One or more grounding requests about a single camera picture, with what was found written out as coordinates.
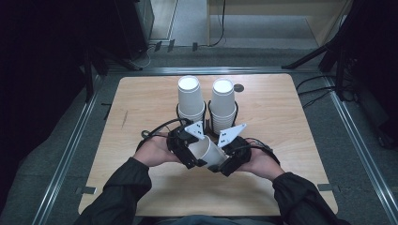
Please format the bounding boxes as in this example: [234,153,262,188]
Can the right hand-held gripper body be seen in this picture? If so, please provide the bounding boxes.
[217,123,253,172]

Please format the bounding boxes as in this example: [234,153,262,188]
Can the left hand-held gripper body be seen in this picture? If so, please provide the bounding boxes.
[166,120,207,163]

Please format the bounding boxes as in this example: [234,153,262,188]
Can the single white paper cup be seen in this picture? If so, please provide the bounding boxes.
[189,135,229,169]

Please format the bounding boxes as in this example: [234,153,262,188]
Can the black wire cup holder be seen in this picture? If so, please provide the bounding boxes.
[175,99,239,139]

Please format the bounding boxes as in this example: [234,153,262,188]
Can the stack of white paper cups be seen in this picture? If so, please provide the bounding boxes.
[208,78,237,135]
[176,74,207,124]

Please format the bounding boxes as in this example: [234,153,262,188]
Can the person's right hand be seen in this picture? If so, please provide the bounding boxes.
[235,146,286,182]

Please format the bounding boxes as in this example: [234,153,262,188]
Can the person's left hand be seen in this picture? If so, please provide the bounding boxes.
[132,135,182,168]

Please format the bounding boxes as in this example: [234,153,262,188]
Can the grey tape piece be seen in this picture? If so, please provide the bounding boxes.
[317,183,342,193]
[75,186,98,195]

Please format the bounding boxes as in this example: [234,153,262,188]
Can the black metal stand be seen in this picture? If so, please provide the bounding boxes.
[82,46,109,103]

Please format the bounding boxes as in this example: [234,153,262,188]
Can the black tripod stand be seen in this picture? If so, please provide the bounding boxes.
[281,18,358,73]

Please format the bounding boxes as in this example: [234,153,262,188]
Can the dark cabinet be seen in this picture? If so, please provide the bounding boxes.
[114,0,155,61]

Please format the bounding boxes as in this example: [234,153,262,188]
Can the light wooden furniture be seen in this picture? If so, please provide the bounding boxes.
[206,0,356,48]

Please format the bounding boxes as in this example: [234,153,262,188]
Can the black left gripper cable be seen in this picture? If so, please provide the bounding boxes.
[136,117,194,153]

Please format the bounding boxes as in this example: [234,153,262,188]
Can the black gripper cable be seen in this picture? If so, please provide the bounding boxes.
[243,137,282,166]
[136,117,194,153]

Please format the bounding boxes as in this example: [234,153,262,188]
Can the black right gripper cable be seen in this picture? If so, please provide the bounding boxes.
[243,137,282,166]

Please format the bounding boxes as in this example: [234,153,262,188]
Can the white floor cable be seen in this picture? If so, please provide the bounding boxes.
[132,43,159,70]

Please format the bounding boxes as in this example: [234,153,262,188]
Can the black floor cables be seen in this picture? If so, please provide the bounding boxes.
[295,74,358,110]

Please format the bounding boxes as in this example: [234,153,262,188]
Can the metal floor rail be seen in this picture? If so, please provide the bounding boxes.
[31,74,106,225]
[323,74,398,224]

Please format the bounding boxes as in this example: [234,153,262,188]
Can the black hanging cable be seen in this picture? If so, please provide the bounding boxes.
[200,0,227,49]

